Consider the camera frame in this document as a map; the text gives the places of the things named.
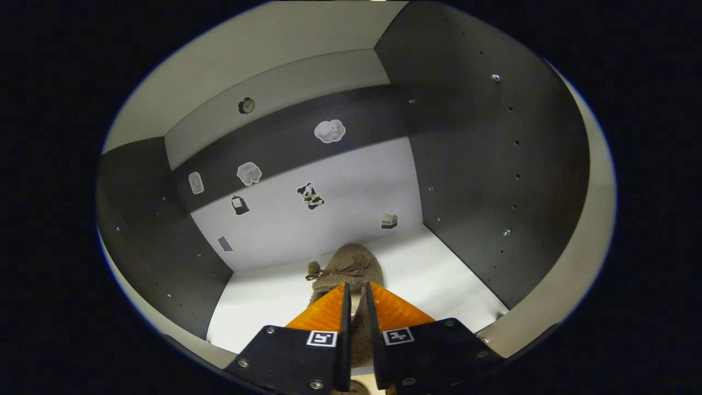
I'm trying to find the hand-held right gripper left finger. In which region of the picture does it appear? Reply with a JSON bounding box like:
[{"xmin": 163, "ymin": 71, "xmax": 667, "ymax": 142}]
[{"xmin": 224, "ymin": 282, "xmax": 353, "ymax": 393}]

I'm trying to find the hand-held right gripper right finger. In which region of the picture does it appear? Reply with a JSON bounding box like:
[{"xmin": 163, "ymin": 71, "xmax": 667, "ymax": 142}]
[{"xmin": 365, "ymin": 281, "xmax": 506, "ymax": 395}]

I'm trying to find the brown fuzzy shoe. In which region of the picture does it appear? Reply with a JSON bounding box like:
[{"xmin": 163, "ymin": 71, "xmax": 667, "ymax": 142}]
[{"xmin": 306, "ymin": 244, "xmax": 384, "ymax": 368}]

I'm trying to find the cabinet door with camera sticker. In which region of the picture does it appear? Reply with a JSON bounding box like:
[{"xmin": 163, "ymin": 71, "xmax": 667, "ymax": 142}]
[{"xmin": 98, "ymin": 230, "xmax": 237, "ymax": 369}]

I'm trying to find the white shoe cabinet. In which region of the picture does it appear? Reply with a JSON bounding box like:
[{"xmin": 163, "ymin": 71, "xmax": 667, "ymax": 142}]
[{"xmin": 96, "ymin": 0, "xmax": 618, "ymax": 376}]

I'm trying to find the cabinet door with cat sticker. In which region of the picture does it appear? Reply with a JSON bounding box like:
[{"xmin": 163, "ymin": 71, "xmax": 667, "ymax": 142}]
[{"xmin": 477, "ymin": 55, "xmax": 618, "ymax": 358}]

